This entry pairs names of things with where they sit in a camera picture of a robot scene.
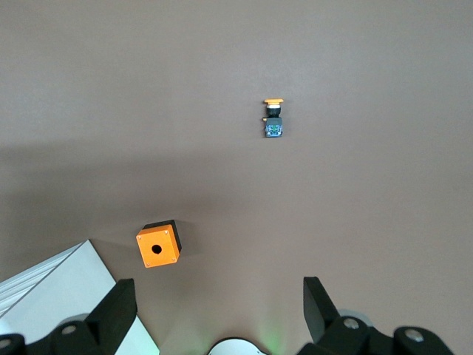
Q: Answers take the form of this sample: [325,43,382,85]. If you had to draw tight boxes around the brown table cover sheet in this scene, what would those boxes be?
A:
[0,0,473,355]

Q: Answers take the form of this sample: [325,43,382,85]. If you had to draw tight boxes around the white drawer cabinet housing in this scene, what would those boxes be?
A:
[0,239,162,355]

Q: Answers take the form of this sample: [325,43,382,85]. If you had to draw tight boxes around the orange button enclosure box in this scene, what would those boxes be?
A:
[135,219,183,270]

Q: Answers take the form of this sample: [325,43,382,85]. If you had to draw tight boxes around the yellow mushroom push button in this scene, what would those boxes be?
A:
[261,96,286,140]

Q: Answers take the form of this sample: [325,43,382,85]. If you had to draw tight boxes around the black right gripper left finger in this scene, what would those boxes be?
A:
[0,279,138,355]

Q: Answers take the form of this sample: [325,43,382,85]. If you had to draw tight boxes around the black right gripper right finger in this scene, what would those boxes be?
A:
[299,277,455,355]

